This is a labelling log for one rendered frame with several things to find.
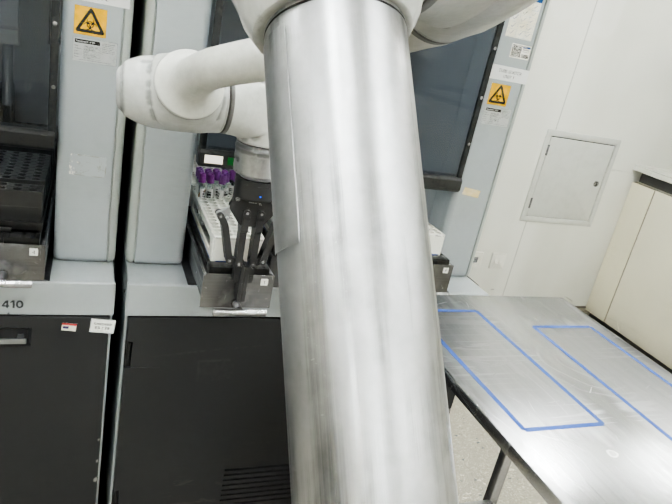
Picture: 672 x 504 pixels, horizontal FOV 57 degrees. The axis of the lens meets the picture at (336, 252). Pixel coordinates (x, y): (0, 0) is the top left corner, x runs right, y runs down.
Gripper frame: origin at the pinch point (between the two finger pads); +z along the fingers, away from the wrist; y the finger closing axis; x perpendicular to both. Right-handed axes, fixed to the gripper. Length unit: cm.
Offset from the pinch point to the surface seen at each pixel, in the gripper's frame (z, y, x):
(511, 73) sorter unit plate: -44, -60, -20
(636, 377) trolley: -2, -60, 37
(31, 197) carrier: -7.1, 36.5, -18.5
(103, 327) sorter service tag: 15.9, 22.9, -11.0
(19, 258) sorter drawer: 2.0, 37.7, -11.0
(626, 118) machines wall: -31, -211, -131
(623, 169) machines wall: -7, -221, -131
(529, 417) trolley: -2, -31, 46
